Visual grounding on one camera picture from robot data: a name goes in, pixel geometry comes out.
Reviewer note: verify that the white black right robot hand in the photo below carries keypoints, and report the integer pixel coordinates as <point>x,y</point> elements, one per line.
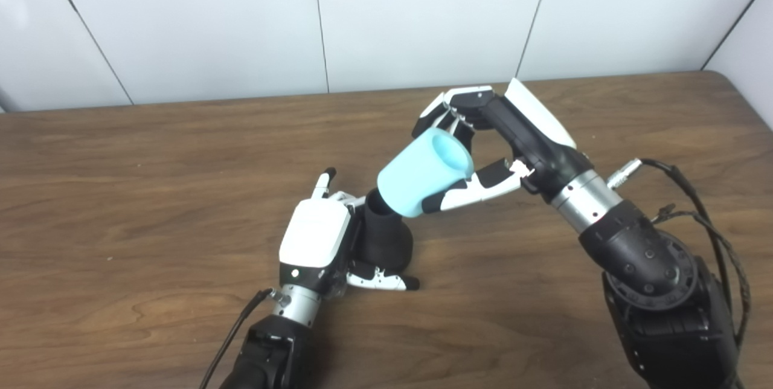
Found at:
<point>537,141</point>

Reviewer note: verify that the light blue cup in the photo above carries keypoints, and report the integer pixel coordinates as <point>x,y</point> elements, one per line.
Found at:
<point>416,180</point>

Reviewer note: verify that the black funnel-shaped nozzle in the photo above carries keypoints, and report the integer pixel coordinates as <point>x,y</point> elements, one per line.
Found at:
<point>386,244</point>

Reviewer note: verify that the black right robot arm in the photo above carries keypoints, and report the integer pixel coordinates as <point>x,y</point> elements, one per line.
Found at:
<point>652,280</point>

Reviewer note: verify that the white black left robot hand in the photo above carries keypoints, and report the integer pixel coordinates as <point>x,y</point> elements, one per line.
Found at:
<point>314,232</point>

